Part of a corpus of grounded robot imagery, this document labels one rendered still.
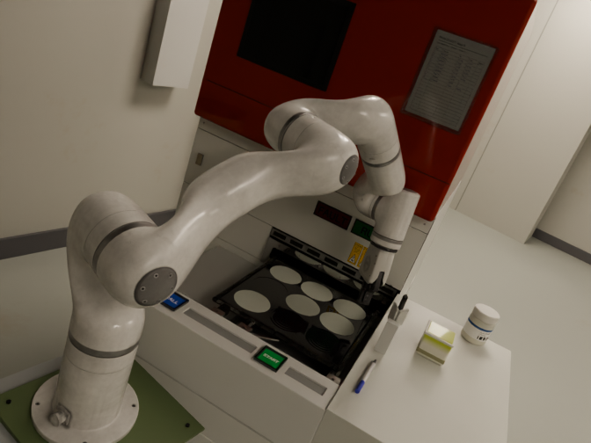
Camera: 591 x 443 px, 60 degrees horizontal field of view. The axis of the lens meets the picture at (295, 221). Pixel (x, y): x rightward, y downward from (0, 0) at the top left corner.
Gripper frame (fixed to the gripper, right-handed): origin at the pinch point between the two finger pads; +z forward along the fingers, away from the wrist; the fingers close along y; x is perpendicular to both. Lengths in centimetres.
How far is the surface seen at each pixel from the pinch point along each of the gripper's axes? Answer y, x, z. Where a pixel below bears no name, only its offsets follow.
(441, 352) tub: 21.0, 14.7, 1.3
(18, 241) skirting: -146, -130, 70
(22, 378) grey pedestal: 31, -74, 22
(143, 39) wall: -171, -95, -48
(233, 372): 31.5, -34.9, 11.1
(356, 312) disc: -6.5, 2.1, 7.7
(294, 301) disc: -4.6, -17.3, 8.2
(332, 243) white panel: -22.4, -6.5, -6.1
